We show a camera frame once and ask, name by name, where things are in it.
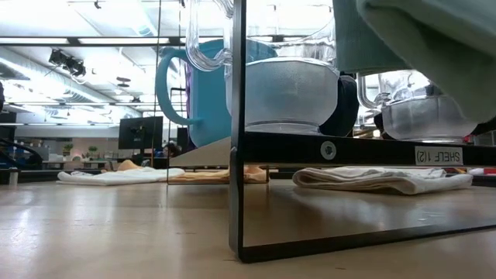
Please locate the black ceiling spotlight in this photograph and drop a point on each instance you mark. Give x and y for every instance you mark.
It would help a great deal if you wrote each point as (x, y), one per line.
(67, 64)

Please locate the blue plastic mug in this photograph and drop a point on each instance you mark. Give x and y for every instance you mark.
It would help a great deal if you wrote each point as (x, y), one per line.
(211, 108)

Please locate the light teal towel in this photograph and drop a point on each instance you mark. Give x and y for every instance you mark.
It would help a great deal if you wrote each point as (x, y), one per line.
(426, 38)

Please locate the person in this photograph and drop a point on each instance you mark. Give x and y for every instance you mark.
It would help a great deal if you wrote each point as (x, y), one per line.
(171, 150)

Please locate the black computer monitor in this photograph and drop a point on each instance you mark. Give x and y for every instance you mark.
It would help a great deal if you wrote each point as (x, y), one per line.
(140, 132)

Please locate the white plaid towel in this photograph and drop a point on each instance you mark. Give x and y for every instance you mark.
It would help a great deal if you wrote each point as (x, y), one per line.
(379, 180)

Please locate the long wooden board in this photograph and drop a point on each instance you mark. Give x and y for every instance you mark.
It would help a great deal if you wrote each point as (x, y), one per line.
(348, 149)

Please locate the yellow towel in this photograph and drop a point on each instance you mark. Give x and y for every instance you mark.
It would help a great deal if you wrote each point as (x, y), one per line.
(217, 176)

